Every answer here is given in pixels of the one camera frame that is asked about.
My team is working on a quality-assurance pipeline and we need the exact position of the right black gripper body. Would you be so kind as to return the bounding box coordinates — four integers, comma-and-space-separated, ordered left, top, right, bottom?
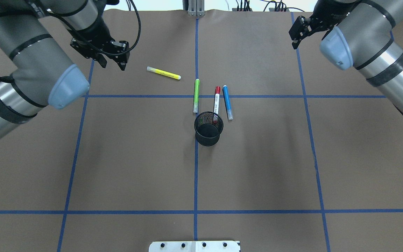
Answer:
310, 0, 354, 32

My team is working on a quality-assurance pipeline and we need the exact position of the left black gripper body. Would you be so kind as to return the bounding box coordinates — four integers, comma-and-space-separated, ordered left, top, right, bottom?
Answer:
76, 15, 116, 53

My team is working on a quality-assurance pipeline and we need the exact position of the yellow highlighter pen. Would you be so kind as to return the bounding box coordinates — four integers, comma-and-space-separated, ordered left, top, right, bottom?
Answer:
147, 66, 181, 80

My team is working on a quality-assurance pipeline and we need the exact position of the green highlighter pen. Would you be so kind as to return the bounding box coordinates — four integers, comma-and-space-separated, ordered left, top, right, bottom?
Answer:
192, 78, 200, 114

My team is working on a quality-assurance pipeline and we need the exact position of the red marker pen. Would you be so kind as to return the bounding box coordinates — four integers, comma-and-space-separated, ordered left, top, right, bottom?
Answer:
213, 86, 220, 114

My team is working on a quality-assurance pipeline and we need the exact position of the blue marker pen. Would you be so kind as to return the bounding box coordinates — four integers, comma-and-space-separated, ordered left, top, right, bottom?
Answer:
222, 85, 233, 121

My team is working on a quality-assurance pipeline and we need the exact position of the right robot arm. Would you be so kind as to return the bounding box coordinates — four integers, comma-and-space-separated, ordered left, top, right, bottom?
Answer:
289, 0, 403, 115

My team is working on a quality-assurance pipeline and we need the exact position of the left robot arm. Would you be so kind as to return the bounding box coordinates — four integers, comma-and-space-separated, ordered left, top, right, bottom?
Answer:
0, 0, 133, 139

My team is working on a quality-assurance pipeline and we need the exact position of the black mesh pen cup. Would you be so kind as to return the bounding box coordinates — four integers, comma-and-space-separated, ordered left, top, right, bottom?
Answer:
194, 111, 224, 147

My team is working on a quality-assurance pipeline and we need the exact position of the aluminium frame post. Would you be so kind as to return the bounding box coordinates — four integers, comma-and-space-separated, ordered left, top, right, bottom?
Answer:
183, 0, 206, 17

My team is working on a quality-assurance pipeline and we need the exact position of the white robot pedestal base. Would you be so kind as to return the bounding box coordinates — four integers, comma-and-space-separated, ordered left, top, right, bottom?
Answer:
148, 240, 241, 252

